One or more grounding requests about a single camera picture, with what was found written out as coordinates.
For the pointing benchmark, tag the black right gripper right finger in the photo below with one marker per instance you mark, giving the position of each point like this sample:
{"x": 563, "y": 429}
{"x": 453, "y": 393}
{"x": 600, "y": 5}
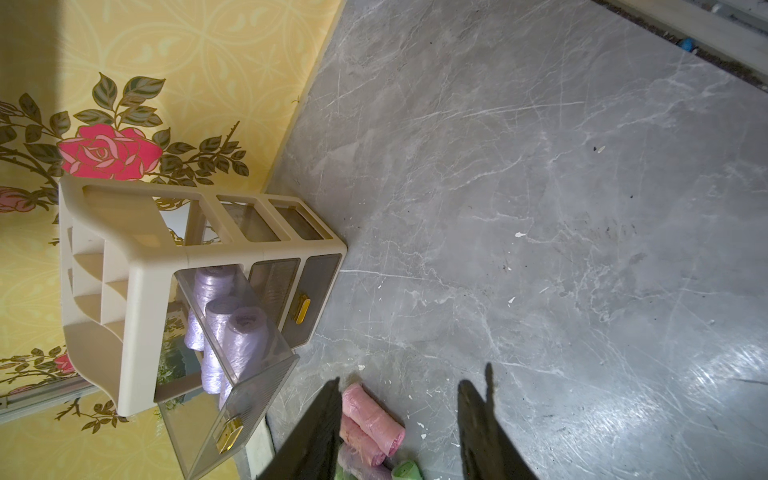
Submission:
{"x": 486, "y": 450}

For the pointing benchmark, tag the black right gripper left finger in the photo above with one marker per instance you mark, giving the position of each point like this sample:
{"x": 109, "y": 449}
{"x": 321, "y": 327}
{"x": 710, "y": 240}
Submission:
{"x": 311, "y": 450}

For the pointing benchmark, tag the purple trash bag roll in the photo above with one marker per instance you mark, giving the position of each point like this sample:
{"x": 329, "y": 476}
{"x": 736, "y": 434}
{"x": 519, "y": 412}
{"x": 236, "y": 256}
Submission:
{"x": 244, "y": 339}
{"x": 353, "y": 467}
{"x": 218, "y": 312}
{"x": 210, "y": 283}

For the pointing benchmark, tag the green trash bag roll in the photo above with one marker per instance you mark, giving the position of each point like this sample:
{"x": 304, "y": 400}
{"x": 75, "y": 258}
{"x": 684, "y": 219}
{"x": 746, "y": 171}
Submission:
{"x": 407, "y": 470}

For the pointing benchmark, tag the pink trash bag roll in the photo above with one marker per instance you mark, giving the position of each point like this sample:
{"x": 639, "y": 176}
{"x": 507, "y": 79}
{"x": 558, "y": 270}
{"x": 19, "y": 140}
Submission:
{"x": 387, "y": 433}
{"x": 367, "y": 449}

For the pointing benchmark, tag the beige three-drawer organizer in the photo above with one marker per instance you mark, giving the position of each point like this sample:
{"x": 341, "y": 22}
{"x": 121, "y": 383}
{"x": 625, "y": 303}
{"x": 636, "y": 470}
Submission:
{"x": 129, "y": 251}

